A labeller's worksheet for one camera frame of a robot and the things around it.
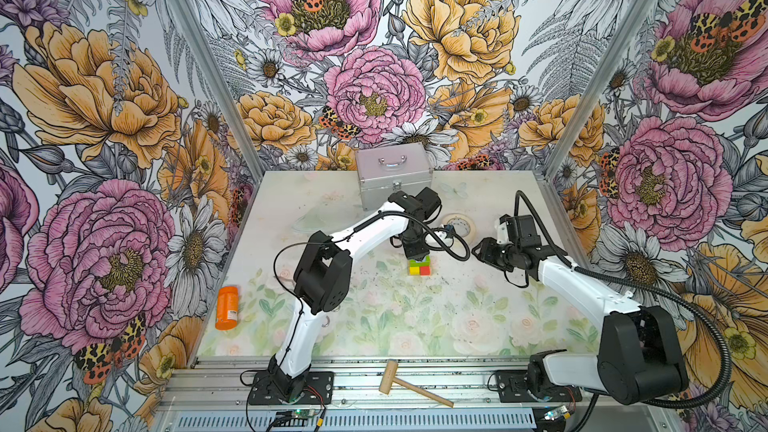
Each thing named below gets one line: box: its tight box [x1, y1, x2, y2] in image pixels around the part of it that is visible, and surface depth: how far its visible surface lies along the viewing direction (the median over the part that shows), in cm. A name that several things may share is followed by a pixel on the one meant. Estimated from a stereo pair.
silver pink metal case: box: [356, 142, 433, 211], surface depth 107 cm
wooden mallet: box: [379, 359, 454, 408], surface depth 76 cm
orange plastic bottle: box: [215, 286, 239, 331], surface depth 85 cm
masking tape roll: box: [442, 213, 476, 247], surface depth 107 cm
